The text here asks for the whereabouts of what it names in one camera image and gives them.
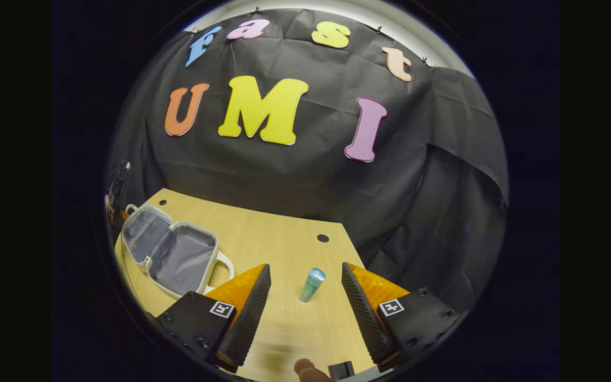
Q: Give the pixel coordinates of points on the blue capped clear bottle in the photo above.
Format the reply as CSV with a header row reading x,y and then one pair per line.
x,y
312,285

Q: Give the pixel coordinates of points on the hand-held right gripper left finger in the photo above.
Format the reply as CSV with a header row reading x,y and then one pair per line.
x,y
247,318

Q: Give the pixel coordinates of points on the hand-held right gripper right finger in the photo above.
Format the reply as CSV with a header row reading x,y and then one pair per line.
x,y
366,318

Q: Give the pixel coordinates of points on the black backdrop cloth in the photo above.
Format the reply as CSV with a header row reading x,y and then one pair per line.
x,y
311,175

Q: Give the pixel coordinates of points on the white suitcase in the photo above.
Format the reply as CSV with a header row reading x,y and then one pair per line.
x,y
178,254

